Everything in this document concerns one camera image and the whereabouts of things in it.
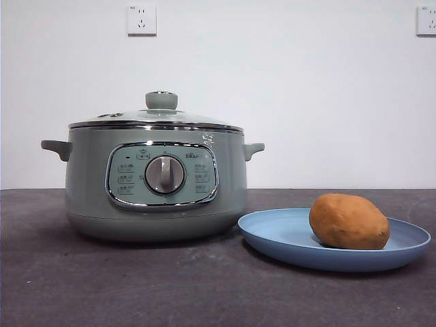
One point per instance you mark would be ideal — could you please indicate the glass lid with green knob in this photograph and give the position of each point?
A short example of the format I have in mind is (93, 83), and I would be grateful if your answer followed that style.
(161, 100)

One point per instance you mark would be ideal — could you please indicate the brown potato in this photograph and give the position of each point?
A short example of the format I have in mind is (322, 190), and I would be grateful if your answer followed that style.
(347, 221)

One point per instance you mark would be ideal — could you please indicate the blue round plate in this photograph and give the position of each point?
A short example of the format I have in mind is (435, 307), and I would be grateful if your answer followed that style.
(272, 231)

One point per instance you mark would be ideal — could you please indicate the pale green electric steamer pot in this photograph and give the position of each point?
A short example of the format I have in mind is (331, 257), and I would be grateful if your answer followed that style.
(88, 190)

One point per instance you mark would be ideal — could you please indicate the white wall socket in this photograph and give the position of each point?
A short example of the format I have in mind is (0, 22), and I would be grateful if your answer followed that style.
(427, 20)
(142, 20)

